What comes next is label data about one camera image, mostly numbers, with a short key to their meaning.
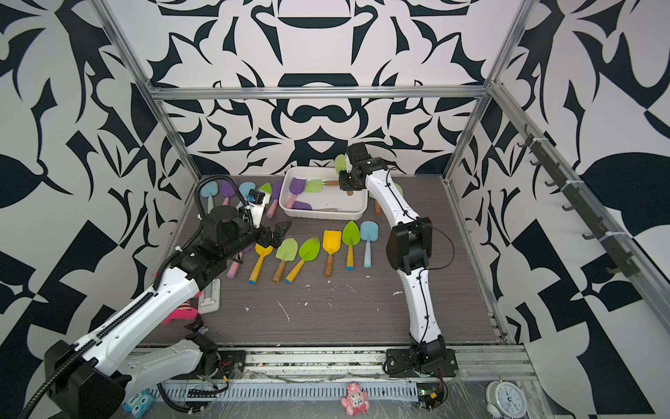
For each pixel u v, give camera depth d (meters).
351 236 1.01
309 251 0.97
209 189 1.14
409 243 0.60
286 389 0.71
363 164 0.72
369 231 1.02
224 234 0.56
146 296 0.46
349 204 1.10
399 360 0.74
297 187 1.15
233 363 0.74
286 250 0.96
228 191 1.16
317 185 1.16
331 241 0.99
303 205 1.09
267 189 1.14
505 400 0.66
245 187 1.15
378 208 1.06
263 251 0.96
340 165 0.99
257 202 0.62
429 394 0.71
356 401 0.66
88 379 0.37
